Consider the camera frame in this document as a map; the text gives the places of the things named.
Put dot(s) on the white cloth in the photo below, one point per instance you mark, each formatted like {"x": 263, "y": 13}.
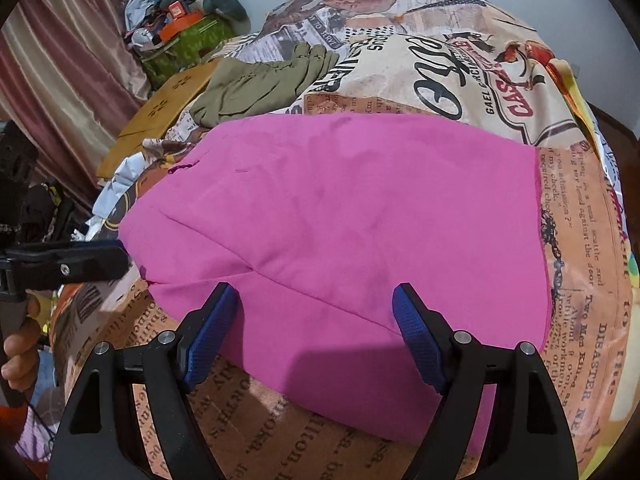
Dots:
{"x": 117, "y": 195}

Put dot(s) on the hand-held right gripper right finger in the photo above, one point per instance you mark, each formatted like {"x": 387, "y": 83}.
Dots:
{"x": 420, "y": 340}

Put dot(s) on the olive green garment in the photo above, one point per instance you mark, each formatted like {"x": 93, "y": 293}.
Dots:
{"x": 260, "y": 85}

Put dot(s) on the printed blanket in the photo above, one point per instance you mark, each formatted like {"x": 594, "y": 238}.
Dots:
{"x": 450, "y": 70}

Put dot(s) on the pink pants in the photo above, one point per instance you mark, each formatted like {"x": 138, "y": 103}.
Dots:
{"x": 350, "y": 210}

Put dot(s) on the person's left hand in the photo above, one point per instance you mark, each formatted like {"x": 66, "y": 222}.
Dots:
{"x": 22, "y": 355}

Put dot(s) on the wooden lap desk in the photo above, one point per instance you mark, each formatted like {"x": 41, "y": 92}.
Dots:
{"x": 160, "y": 105}

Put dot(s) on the orange box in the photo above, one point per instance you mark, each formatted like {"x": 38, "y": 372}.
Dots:
{"x": 180, "y": 25}

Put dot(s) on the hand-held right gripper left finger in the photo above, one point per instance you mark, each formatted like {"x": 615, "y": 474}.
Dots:
{"x": 210, "y": 340}

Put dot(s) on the dark cloth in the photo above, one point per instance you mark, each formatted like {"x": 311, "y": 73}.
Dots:
{"x": 50, "y": 210}

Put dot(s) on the striped brown curtain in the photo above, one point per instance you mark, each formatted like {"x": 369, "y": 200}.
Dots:
{"x": 65, "y": 60}

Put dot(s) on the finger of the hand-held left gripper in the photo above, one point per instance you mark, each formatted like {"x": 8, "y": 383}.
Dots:
{"x": 90, "y": 262}

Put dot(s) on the pile of clutter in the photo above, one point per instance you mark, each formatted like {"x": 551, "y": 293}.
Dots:
{"x": 145, "y": 10}

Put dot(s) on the grey pillow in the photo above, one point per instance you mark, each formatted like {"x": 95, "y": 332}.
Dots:
{"x": 225, "y": 2}

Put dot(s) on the green storage box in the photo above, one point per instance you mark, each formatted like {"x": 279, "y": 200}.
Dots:
{"x": 185, "y": 50}

